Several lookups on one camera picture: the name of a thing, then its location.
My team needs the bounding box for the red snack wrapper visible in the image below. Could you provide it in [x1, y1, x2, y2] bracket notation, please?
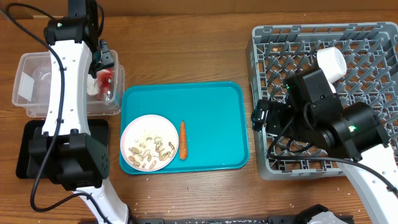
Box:
[97, 68, 114, 101]

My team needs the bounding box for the black tray bin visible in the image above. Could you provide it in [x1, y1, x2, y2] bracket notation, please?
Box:
[16, 119, 109, 179]

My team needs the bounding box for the pink plate with food scraps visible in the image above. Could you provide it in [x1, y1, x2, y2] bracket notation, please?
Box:
[120, 114, 179, 172]

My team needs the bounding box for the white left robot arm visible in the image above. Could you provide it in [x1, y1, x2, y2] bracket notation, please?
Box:
[29, 1, 133, 223]

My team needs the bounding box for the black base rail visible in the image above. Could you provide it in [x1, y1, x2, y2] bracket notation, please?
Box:
[134, 204, 354, 224]

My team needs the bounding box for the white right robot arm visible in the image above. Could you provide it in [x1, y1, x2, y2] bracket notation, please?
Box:
[251, 68, 397, 223]

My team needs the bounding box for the white bowl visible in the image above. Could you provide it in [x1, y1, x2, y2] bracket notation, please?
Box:
[317, 47, 347, 83]

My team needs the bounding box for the clear plastic bin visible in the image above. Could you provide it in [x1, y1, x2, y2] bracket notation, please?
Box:
[12, 50, 124, 118]

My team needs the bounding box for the orange carrot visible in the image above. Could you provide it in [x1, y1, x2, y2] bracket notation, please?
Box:
[179, 121, 188, 160]

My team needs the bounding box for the grey plastic dish rack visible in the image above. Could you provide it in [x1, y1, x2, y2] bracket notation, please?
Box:
[248, 22, 397, 180]

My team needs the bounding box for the white tissue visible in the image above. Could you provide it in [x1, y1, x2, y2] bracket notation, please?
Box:
[86, 75, 100, 96]

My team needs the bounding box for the pink bowl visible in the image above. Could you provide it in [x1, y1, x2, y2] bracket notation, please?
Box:
[328, 82, 336, 93]

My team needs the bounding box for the teal plastic tray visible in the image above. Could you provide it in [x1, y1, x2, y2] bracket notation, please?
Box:
[121, 82, 249, 174]

